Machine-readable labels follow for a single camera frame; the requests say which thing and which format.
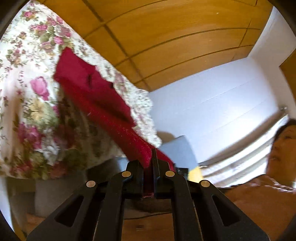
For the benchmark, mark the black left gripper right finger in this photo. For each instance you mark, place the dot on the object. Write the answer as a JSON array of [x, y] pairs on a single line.
[[200, 210]]

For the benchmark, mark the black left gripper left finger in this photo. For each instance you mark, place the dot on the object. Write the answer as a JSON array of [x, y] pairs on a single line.
[[95, 212]]

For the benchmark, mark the dark red knit sweater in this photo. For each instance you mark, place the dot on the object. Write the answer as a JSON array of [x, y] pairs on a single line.
[[97, 98]]

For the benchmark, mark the grey upholstered chair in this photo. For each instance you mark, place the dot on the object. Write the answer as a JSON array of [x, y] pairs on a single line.
[[180, 152]]

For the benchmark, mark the person in brown top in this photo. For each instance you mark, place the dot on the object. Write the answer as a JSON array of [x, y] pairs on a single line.
[[269, 199]]

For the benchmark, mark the white window blind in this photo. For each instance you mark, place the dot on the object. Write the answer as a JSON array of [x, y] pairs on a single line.
[[247, 162]]

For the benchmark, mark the floral bedspread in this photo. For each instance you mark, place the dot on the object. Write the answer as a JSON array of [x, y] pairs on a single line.
[[43, 135]]

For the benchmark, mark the wooden wardrobe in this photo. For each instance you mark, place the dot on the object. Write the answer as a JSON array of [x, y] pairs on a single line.
[[155, 43]]

